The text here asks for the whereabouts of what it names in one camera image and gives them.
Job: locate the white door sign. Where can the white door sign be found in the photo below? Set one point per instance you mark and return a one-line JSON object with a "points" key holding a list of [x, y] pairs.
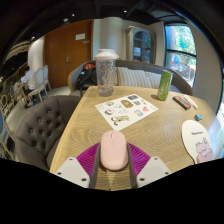
{"points": [[80, 36]]}

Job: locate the group of white chairs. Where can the group of white chairs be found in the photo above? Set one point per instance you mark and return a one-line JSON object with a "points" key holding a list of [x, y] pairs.
{"points": [[41, 80]]}

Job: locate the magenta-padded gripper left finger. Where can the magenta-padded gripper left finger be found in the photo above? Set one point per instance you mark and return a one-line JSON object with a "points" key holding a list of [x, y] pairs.
{"points": [[71, 170]]}

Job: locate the white sticker sheet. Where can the white sticker sheet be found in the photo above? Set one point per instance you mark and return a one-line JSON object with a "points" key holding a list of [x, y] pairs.
{"points": [[126, 111]]}

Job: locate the pink computer mouse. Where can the pink computer mouse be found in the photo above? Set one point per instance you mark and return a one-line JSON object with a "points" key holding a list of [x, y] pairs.
{"points": [[114, 150]]}

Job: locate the clear shaker bottle, white lid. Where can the clear shaker bottle, white lid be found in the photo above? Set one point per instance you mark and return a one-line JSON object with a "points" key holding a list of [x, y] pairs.
{"points": [[106, 73]]}

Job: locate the small teal box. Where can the small teal box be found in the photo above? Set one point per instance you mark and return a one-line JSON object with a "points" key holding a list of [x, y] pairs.
{"points": [[198, 117]]}

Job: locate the green drink can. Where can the green drink can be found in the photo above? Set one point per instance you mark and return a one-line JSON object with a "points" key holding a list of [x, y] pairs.
{"points": [[164, 85]]}

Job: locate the white mouse pad, pink rest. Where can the white mouse pad, pink rest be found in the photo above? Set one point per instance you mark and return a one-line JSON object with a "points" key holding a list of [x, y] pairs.
{"points": [[195, 136]]}

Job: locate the person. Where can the person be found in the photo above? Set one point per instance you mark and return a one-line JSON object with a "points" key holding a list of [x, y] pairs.
{"points": [[27, 78]]}

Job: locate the black-framed window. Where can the black-framed window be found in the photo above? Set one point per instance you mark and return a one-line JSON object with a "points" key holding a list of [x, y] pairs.
{"points": [[221, 110], [181, 50]]}

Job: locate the glass-door cabinet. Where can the glass-door cabinet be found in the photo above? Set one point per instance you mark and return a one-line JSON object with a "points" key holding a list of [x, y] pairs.
{"points": [[141, 45]]}

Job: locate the striped cushion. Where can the striped cushion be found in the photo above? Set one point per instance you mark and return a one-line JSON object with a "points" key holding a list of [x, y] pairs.
{"points": [[154, 80], [131, 77]]}

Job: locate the grey tufted armchair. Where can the grey tufted armchair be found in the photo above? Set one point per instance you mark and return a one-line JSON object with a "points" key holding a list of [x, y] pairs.
{"points": [[36, 130]]}

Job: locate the brown wooden door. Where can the brown wooden door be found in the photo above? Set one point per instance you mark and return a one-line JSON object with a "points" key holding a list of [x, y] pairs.
{"points": [[60, 56]]}

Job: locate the grey curved sofa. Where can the grey curved sofa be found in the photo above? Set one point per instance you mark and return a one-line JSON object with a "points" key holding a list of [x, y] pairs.
{"points": [[180, 81]]}

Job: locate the black and red backpack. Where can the black and red backpack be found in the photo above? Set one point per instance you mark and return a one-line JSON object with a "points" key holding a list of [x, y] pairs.
{"points": [[86, 75]]}

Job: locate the black and red box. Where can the black and red box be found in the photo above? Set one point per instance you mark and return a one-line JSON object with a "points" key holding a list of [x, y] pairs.
{"points": [[181, 102]]}

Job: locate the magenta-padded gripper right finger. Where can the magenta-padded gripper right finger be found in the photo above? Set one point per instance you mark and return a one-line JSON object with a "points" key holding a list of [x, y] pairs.
{"points": [[153, 170]]}

